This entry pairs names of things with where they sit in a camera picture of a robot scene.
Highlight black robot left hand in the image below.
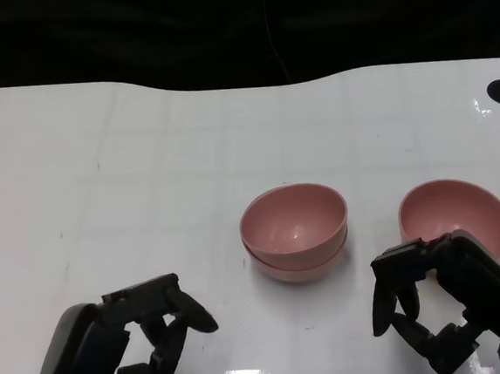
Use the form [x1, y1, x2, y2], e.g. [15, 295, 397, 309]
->
[19, 269, 223, 374]

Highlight pink plastic bowl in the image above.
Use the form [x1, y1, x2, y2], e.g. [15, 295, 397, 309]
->
[395, 174, 500, 269]
[242, 226, 353, 289]
[236, 179, 353, 268]

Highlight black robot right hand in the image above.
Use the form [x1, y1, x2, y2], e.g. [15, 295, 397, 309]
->
[365, 226, 500, 374]

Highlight black cloth backdrop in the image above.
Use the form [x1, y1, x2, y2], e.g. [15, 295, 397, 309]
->
[0, 0, 500, 111]

